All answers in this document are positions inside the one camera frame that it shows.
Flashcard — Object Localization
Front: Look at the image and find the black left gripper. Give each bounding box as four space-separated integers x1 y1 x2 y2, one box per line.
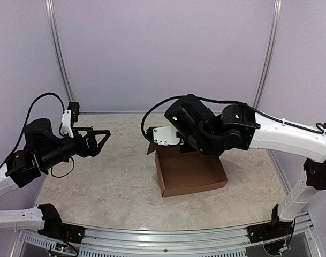
39 127 110 170

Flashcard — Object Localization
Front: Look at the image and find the brown cardboard box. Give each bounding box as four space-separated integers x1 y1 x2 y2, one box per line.
147 143 228 198

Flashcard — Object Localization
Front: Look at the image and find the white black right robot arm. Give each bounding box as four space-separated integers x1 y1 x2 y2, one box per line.
164 94 326 238

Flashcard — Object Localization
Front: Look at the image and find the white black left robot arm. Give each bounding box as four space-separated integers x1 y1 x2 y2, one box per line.
0 118 111 238

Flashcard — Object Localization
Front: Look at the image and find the small circuit board with LEDs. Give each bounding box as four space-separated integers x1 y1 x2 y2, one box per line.
54 244 67 253

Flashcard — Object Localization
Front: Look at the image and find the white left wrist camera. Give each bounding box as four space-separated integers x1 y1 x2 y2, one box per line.
59 102 80 138

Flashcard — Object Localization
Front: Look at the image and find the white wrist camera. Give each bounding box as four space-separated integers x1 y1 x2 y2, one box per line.
146 126 181 146
59 102 80 138

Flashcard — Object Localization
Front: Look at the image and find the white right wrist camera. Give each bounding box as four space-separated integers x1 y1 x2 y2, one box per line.
146 126 181 146

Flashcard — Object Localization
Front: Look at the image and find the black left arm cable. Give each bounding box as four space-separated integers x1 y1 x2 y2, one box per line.
17 92 69 150

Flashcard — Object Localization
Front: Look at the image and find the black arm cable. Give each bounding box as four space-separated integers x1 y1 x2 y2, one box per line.
140 95 326 142
17 92 69 150

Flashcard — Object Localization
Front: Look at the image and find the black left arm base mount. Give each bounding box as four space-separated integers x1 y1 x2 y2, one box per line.
38 204 86 244

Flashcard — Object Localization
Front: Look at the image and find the aluminium front rail frame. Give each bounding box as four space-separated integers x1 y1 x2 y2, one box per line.
10 213 324 256

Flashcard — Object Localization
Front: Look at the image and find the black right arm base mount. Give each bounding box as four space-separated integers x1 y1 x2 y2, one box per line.
247 204 295 243

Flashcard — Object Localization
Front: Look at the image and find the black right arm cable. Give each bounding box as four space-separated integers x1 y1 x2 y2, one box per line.
140 95 326 142

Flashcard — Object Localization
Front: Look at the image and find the left aluminium frame post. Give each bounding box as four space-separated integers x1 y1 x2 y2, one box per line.
45 0 75 101

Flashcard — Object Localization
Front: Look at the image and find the aluminium frame post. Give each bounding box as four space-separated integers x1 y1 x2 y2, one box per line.
253 0 283 108
45 0 75 101

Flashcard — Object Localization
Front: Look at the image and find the right aluminium frame post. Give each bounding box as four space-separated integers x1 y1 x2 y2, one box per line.
253 0 283 108

